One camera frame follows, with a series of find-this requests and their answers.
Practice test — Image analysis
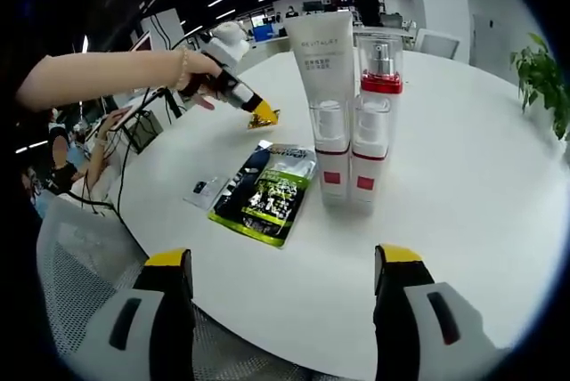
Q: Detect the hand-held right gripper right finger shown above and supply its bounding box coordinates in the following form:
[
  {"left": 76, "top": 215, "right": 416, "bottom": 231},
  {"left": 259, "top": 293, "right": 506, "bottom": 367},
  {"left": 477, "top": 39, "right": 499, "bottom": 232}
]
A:
[{"left": 372, "top": 242, "right": 511, "bottom": 381}]

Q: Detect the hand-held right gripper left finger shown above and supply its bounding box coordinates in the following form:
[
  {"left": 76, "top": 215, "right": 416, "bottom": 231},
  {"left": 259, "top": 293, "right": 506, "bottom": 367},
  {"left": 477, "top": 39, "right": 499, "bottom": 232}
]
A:
[{"left": 73, "top": 247, "right": 196, "bottom": 381}]

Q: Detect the gold skincare sachet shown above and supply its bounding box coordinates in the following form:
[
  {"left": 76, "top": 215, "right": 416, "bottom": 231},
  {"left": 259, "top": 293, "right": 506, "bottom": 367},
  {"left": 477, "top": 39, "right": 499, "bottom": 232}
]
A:
[{"left": 245, "top": 108, "right": 281, "bottom": 134}]

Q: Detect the white skincare tube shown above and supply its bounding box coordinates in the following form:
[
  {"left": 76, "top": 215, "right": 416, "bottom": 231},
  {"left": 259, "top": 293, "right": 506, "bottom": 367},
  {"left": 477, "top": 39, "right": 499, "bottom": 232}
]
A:
[{"left": 282, "top": 10, "right": 356, "bottom": 142}]

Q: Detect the white blue skincare sachet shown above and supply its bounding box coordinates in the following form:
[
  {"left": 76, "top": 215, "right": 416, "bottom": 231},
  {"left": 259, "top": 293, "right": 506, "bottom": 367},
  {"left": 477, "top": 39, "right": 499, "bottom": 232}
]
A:
[{"left": 182, "top": 174, "right": 227, "bottom": 212}]

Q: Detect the green black skincare mask packet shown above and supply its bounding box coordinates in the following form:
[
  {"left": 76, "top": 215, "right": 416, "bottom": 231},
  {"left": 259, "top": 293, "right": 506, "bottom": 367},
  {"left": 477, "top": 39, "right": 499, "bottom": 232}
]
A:
[{"left": 207, "top": 139, "right": 319, "bottom": 249}]

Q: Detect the small white skincare bottle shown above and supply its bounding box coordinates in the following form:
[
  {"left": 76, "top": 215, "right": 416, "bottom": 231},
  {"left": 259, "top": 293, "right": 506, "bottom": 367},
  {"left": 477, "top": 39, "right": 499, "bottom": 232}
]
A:
[
  {"left": 349, "top": 94, "right": 394, "bottom": 216},
  {"left": 307, "top": 98, "right": 353, "bottom": 216}
]

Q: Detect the tall red-collared skincare bottle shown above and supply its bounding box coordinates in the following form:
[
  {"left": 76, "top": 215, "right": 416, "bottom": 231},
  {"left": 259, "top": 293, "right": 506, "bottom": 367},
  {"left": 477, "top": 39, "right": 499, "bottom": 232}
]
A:
[{"left": 354, "top": 32, "right": 405, "bottom": 101}]

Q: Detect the person's left hand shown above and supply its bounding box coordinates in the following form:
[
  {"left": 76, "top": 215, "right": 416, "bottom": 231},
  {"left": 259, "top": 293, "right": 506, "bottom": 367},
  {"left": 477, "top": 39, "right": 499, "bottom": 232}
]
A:
[{"left": 176, "top": 49, "right": 226, "bottom": 111}]

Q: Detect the white laptop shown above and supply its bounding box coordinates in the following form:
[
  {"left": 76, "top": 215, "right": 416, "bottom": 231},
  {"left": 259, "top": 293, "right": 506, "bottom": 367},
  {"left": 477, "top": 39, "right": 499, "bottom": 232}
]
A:
[{"left": 128, "top": 29, "right": 152, "bottom": 53}]

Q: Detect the grey mesh chair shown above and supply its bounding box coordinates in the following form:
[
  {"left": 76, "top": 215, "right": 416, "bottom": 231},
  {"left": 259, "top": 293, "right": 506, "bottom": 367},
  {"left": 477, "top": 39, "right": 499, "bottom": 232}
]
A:
[{"left": 37, "top": 196, "right": 322, "bottom": 381}]

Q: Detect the white office chair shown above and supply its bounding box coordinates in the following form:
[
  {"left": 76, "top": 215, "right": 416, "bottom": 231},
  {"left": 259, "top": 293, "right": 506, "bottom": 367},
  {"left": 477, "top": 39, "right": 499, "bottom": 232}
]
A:
[{"left": 416, "top": 28, "right": 460, "bottom": 61}]

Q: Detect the potted green plant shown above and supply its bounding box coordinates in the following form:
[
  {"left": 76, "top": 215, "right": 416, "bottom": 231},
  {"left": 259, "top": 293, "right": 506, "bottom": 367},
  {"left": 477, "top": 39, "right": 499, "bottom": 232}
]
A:
[{"left": 509, "top": 32, "right": 570, "bottom": 142}]

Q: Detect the white bead bracelet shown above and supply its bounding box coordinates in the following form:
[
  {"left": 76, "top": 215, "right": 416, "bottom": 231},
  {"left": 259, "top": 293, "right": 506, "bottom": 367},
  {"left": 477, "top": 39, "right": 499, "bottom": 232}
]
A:
[{"left": 175, "top": 45, "right": 191, "bottom": 92}]

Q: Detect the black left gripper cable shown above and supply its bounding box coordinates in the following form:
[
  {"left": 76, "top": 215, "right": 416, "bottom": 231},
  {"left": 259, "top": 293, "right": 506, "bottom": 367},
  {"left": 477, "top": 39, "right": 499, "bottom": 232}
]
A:
[{"left": 79, "top": 85, "right": 175, "bottom": 226}]

